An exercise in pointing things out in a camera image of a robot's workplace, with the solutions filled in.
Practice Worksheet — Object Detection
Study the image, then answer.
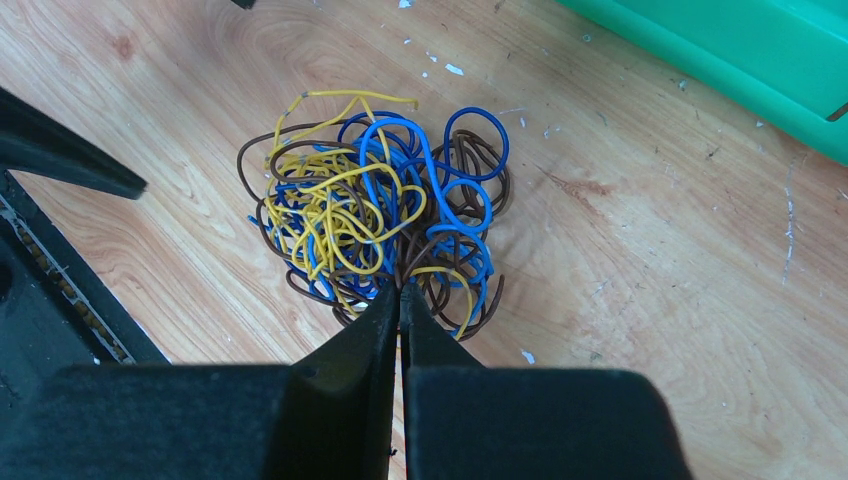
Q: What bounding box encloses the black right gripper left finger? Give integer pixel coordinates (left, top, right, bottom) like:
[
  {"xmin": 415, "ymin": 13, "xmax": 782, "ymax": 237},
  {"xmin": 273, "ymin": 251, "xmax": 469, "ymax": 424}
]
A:
[{"xmin": 264, "ymin": 284, "xmax": 400, "ymax": 479}]

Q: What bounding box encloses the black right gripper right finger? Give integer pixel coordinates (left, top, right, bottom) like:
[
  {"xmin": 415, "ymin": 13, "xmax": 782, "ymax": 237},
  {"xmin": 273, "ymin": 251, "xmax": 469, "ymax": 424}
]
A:
[{"xmin": 400, "ymin": 285, "xmax": 691, "ymax": 479}]

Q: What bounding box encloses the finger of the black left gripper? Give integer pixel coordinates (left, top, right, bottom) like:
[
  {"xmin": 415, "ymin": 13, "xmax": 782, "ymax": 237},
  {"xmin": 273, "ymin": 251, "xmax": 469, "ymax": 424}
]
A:
[{"xmin": 1, "ymin": 89, "xmax": 147, "ymax": 200}]

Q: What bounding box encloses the brown wire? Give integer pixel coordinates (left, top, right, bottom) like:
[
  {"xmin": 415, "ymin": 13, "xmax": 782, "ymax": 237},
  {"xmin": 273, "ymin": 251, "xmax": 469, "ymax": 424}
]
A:
[{"xmin": 237, "ymin": 121, "xmax": 513, "ymax": 342}]

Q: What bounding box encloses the green plastic bin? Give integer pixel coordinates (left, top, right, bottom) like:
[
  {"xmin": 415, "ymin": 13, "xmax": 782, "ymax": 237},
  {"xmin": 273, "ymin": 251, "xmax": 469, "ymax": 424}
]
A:
[{"xmin": 566, "ymin": 0, "xmax": 847, "ymax": 164}]

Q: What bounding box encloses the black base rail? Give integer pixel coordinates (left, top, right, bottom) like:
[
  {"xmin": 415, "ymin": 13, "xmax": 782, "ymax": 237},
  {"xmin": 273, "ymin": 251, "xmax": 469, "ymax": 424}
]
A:
[{"xmin": 1, "ymin": 173, "xmax": 168, "ymax": 371}]

